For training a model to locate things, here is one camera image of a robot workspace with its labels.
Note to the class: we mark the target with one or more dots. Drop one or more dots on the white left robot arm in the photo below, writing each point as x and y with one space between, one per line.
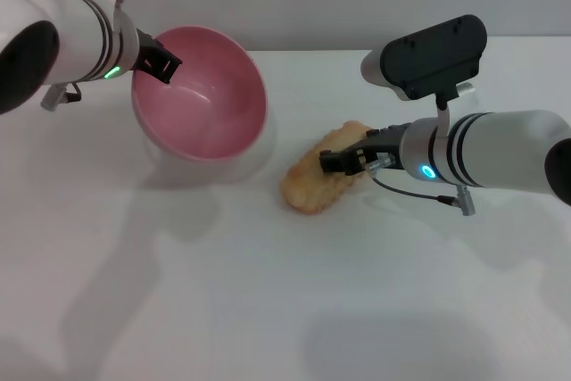
58 33

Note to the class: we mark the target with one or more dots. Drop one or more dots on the silver right camera mount bracket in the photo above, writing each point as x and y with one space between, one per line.
442 118

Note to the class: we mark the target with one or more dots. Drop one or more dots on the orange ridged bread loaf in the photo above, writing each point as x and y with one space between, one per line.
312 189

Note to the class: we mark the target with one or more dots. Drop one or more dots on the pink plastic bowl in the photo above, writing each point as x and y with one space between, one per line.
205 104

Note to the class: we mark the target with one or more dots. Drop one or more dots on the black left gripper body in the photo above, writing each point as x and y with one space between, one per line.
145 48

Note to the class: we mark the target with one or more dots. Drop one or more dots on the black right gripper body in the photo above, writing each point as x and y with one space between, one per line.
386 144

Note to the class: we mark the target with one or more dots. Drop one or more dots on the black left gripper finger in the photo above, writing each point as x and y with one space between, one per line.
163 64

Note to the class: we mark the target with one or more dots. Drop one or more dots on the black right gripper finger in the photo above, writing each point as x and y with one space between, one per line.
339 162

